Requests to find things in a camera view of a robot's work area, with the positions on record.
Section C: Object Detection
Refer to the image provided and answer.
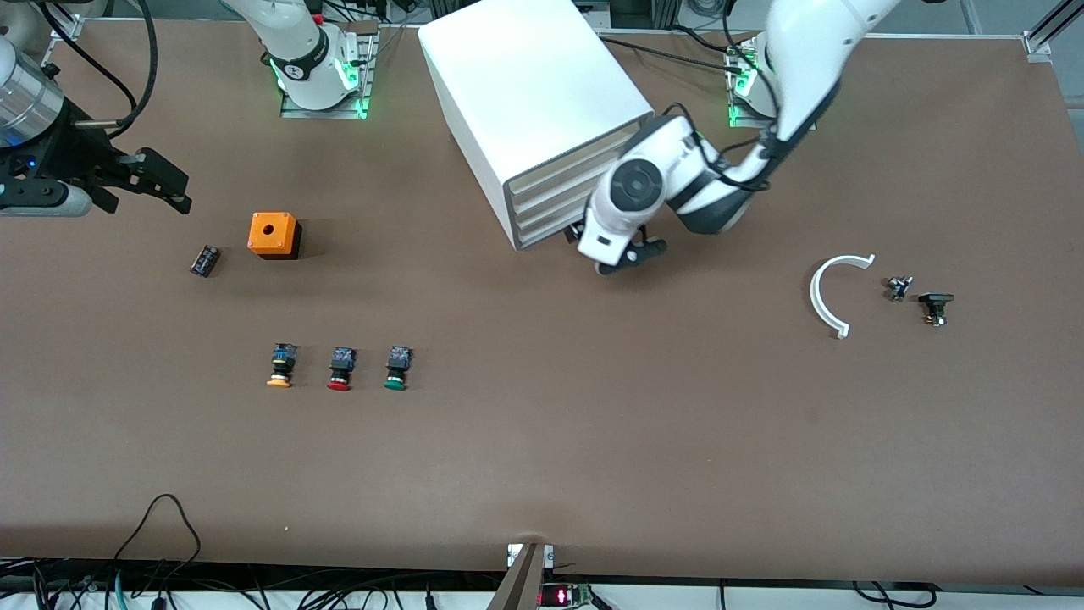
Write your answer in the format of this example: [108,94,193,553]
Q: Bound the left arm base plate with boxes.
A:
[727,42,818,130]

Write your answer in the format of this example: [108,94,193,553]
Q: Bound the silver metal bracket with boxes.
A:
[506,543,556,570]

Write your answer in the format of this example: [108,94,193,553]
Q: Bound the orange box with hole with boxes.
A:
[248,212,303,261]

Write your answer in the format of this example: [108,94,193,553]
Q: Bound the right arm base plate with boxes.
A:
[279,30,379,119]

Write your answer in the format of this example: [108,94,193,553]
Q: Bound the short black cable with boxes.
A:
[851,580,937,609]

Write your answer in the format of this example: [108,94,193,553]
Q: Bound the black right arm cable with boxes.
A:
[38,0,162,132]

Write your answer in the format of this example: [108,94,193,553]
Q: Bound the tangled black cable bundle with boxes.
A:
[0,559,475,610]

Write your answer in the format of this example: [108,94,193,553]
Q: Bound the white drawer cabinet housing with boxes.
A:
[418,0,655,252]

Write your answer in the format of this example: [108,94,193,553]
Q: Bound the black cable behind cabinet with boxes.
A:
[597,25,750,69]

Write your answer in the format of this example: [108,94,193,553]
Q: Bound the green push button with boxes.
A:
[383,345,413,392]

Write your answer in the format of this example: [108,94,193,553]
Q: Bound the brown camera stand post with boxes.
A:
[487,544,545,610]

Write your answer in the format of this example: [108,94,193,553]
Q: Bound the small black switch component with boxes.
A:
[919,292,956,328]

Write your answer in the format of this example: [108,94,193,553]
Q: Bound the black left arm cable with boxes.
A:
[661,0,784,183]

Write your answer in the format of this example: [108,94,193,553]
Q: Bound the white cabinet drawer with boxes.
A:
[511,127,632,204]
[514,182,595,236]
[517,208,585,249]
[512,157,612,221]

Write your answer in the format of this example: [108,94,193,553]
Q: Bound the looped black cable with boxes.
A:
[114,494,202,564]

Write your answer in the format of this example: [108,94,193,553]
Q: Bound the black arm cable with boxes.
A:
[38,0,162,132]
[661,0,784,183]

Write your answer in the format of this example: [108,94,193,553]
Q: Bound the white curved plastic bracket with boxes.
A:
[810,253,877,340]

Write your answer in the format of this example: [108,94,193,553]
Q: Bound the red push button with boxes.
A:
[327,346,358,392]

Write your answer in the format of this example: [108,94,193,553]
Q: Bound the yellow push button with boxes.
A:
[266,342,299,390]

